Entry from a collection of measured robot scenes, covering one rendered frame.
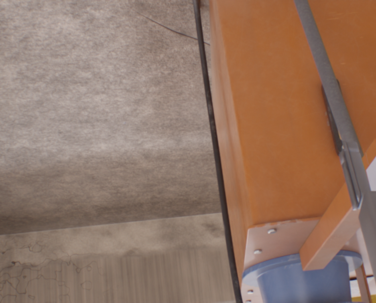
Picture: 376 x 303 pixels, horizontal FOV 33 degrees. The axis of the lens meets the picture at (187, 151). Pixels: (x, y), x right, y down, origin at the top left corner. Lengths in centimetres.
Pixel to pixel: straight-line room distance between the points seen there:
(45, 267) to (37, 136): 95
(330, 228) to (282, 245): 20
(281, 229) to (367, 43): 39
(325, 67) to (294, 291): 47
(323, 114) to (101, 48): 68
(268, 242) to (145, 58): 71
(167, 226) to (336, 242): 187
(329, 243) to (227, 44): 42
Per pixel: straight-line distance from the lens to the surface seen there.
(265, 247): 117
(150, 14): 153
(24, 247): 291
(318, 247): 109
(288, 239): 115
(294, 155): 111
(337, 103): 97
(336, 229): 99
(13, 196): 251
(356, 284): 165
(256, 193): 108
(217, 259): 284
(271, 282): 130
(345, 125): 94
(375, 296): 323
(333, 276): 130
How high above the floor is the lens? 91
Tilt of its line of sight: 24 degrees down
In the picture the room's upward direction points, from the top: 173 degrees clockwise
